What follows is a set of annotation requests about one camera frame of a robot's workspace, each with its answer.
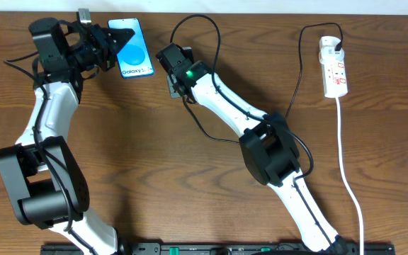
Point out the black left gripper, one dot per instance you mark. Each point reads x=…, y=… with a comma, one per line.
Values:
x=102, y=40

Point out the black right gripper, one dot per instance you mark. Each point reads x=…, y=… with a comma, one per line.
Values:
x=171, y=81

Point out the blue Samsung Galaxy smartphone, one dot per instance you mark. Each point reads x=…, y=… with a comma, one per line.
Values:
x=133, y=59

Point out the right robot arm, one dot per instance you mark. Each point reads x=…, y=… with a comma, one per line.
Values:
x=269, y=149

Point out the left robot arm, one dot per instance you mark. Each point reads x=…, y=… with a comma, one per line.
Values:
x=44, y=183

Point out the white USB charger plug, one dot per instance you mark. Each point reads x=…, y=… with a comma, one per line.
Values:
x=329, y=54

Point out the white power strip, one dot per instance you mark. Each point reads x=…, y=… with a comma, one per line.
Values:
x=334, y=78

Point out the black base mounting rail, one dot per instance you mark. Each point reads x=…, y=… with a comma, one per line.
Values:
x=220, y=249

